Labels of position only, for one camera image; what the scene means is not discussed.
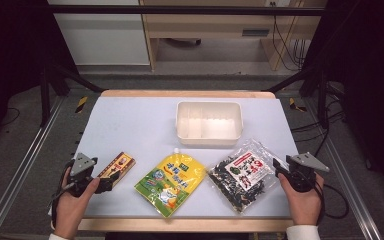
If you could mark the person's left hand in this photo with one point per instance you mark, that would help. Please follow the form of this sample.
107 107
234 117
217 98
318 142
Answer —
70 210

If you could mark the yellow green spouted pouch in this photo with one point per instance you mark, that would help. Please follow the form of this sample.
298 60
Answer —
170 181

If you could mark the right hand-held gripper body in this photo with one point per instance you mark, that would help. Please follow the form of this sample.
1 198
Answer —
305 166

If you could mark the brown and gold flat box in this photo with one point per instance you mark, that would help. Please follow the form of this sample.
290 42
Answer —
120 164

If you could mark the person's right hand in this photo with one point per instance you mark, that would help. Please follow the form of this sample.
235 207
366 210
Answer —
303 206

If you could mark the white plastic bin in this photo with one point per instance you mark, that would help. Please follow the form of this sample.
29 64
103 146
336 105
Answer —
209 128

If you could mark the black metal frame stand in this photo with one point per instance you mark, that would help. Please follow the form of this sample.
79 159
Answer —
45 100
321 96

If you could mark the clear bag of dark seaweed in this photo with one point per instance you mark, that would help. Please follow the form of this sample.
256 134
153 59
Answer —
243 176

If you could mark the aluminium floor rail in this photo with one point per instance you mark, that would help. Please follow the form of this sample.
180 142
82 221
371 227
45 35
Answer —
346 173
20 166

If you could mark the black horizontal frame bar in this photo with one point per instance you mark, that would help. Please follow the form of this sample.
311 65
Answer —
180 10

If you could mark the pale grey table mat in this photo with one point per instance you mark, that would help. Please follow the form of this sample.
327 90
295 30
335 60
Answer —
140 126

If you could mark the black curtain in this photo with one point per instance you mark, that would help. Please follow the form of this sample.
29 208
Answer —
10 50
370 83

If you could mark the white cabinet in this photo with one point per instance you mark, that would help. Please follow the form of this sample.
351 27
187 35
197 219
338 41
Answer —
103 36

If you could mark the light wooden desk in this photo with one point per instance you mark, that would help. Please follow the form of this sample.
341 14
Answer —
213 23

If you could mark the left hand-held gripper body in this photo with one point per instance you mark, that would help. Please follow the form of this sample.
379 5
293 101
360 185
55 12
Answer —
82 165

